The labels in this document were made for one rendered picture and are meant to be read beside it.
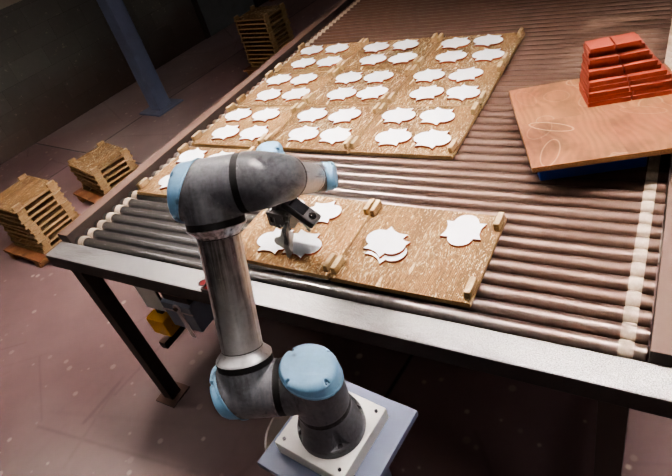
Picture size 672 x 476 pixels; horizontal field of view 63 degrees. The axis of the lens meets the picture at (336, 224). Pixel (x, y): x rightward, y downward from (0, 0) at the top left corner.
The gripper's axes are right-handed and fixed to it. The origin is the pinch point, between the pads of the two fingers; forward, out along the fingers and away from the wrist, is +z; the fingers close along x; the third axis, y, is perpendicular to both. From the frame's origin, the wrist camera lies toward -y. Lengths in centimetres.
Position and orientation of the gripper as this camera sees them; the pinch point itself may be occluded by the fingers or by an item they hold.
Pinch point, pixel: (301, 243)
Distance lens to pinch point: 169.9
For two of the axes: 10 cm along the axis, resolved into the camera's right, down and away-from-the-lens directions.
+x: -4.8, 6.3, -6.2
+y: -8.6, -2.0, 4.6
